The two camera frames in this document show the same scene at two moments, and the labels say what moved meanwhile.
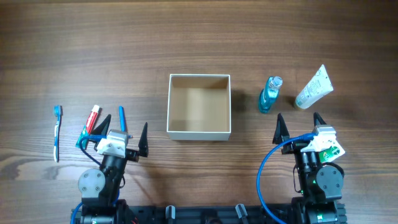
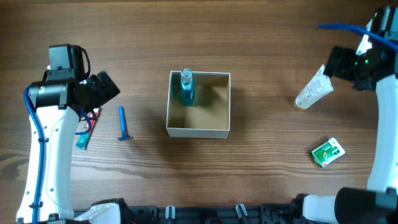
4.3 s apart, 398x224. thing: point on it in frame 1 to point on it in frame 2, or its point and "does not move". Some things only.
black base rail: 206,214 does not move
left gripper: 132,154 to 106,88
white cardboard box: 199,107 does not move
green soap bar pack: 330,154 does not move
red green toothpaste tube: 89,125 does not move
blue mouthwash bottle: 269,94 to 186,93
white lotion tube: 320,85 does not move
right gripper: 296,147 to 337,62
